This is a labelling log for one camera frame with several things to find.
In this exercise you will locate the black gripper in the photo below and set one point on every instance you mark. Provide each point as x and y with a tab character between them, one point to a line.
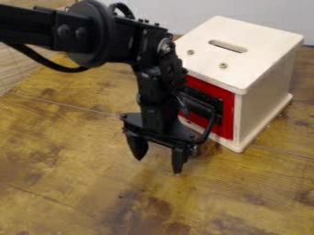
157	124

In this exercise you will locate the red wooden drawer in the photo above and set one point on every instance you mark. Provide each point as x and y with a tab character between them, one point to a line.
222	129

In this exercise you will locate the black metal drawer handle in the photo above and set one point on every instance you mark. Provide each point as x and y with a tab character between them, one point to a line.
197	102

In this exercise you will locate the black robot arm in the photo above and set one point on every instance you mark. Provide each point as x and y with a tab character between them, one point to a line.
78	39

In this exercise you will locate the white wooden box cabinet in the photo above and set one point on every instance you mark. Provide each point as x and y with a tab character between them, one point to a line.
241	62

